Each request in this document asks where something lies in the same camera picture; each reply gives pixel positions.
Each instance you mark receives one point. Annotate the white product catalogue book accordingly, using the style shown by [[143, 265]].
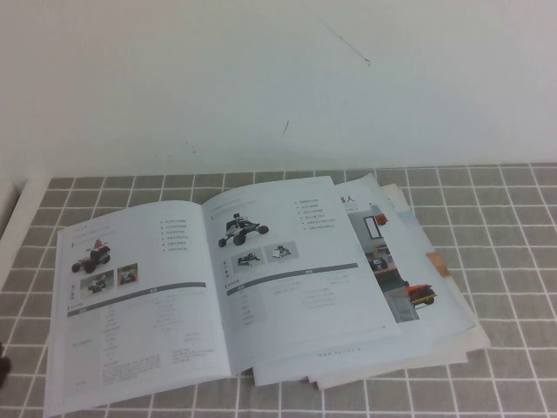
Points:
[[152, 305]]

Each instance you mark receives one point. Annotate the cream white booklet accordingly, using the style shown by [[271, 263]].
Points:
[[476, 337]]

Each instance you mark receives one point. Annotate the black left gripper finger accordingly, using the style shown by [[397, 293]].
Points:
[[3, 366]]

